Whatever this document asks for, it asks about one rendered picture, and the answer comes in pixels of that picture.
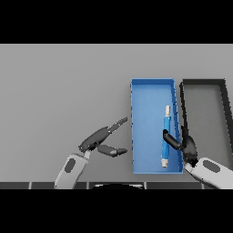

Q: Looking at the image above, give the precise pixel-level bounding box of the blue pipe with pale ends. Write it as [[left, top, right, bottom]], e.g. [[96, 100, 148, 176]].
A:
[[160, 105, 172, 168]]

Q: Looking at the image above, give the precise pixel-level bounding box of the blue bin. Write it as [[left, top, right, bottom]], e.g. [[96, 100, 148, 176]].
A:
[[129, 77, 185, 176]]

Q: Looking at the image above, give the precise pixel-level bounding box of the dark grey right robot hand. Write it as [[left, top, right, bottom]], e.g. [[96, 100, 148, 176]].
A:
[[162, 125, 199, 168]]

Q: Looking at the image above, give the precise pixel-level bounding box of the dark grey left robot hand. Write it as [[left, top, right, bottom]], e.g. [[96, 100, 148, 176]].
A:
[[77, 116, 129, 158]]

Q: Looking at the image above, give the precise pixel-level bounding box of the dark strip with pale lines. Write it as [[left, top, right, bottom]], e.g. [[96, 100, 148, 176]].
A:
[[0, 181, 213, 190]]

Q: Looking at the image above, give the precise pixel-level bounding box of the dark grey bin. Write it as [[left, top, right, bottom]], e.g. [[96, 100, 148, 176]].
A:
[[178, 78, 233, 163]]

